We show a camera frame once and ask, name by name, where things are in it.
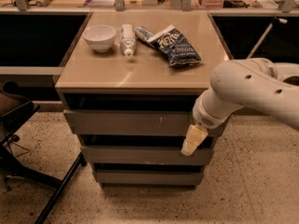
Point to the white-tipped grey rod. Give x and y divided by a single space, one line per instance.
265 33

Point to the clear plastic water bottle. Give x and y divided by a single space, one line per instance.
127 40

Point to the grey drawer cabinet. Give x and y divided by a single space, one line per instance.
146 82

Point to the grey drawer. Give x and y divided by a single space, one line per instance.
144 155
126 178
116 122

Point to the grey top drawer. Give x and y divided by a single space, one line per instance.
116 122

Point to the grey bottom drawer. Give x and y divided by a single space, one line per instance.
126 178

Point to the blue vinegar chips bag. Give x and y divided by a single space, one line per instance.
172 43

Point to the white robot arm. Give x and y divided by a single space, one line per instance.
255 83

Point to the white ceramic bowl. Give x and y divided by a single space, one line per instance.
100 38

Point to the taped gripper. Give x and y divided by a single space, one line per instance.
206 116

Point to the grey middle drawer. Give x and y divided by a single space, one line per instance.
144 155

